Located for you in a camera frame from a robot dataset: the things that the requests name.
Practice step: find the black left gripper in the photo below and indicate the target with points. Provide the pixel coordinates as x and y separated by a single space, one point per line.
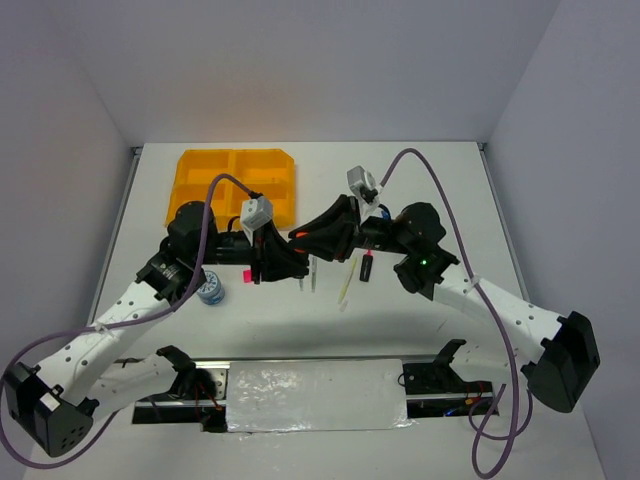
270 258

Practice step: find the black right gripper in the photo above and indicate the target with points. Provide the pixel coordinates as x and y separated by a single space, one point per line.
331 234

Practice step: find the black pink-tip highlighter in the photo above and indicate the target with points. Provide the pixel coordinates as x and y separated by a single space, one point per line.
366 266

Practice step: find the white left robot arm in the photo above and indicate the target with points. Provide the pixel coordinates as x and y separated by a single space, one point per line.
58 400

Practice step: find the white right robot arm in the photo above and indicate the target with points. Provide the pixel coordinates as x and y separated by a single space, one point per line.
558 355

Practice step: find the yellow clear pen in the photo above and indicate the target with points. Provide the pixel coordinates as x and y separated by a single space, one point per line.
347 280

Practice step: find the blue white tape roll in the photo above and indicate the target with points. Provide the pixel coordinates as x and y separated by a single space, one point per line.
211 292

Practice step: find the silver foil panel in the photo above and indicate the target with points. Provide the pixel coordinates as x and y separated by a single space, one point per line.
328 395

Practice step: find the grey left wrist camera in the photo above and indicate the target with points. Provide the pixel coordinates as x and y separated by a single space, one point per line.
255 213

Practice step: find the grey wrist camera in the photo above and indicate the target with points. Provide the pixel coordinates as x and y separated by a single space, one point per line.
255 213
363 185

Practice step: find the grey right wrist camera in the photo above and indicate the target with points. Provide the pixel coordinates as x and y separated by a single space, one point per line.
363 185

